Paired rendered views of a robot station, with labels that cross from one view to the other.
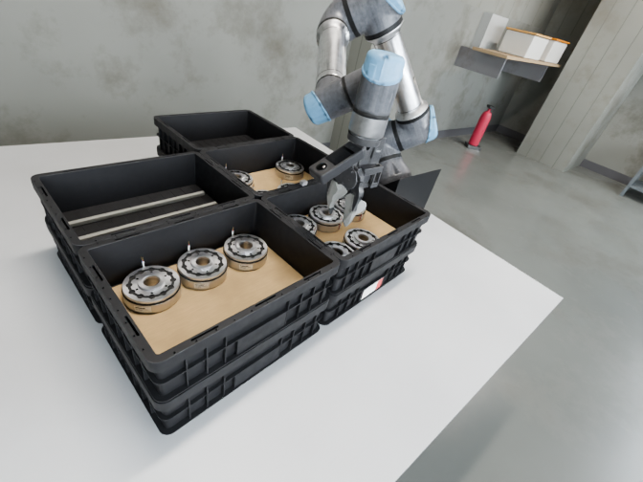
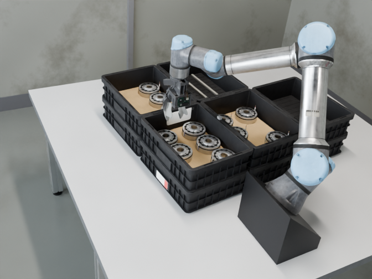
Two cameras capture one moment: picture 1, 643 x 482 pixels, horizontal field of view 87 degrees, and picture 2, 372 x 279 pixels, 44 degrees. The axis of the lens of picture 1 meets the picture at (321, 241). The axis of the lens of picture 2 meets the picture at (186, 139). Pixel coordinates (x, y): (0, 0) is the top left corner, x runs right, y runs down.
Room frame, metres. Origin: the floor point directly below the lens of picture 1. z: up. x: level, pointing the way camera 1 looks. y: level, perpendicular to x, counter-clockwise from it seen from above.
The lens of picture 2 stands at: (1.23, -1.51, 1.97)
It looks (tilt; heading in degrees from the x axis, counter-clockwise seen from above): 35 degrees down; 108
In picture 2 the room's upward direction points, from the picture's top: 6 degrees clockwise
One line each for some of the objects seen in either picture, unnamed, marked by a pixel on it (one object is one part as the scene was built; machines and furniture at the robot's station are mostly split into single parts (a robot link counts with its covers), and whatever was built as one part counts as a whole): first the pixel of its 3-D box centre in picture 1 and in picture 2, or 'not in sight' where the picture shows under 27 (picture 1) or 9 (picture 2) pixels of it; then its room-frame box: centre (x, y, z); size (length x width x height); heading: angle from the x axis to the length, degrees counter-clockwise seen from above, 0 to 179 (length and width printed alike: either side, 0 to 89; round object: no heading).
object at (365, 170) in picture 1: (360, 161); (179, 89); (0.72, -0.04, 1.09); 0.09 x 0.08 x 0.12; 137
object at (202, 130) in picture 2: (299, 225); (194, 128); (0.76, 0.07, 0.86); 0.10 x 0.10 x 0.01
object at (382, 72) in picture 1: (378, 84); (181, 51); (0.72, -0.04, 1.25); 0.09 x 0.08 x 0.11; 175
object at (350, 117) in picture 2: (227, 129); (301, 102); (1.17, 0.43, 0.92); 0.40 x 0.30 x 0.02; 143
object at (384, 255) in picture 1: (345, 225); (194, 145); (0.81, -0.06, 0.87); 0.40 x 0.30 x 0.11; 143
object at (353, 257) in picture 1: (349, 209); (195, 134); (0.81, -0.06, 0.92); 0.40 x 0.30 x 0.02; 143
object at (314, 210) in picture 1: (326, 214); (208, 141); (0.85, 0.00, 0.86); 0.10 x 0.10 x 0.01
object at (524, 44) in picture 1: (523, 44); not in sight; (5.07, -1.84, 1.36); 0.47 x 0.39 x 0.26; 137
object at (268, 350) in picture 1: (219, 314); (146, 118); (0.49, 0.18, 0.76); 0.40 x 0.30 x 0.12; 143
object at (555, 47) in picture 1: (543, 48); not in sight; (5.55, -2.29, 1.37); 0.48 x 0.40 x 0.27; 137
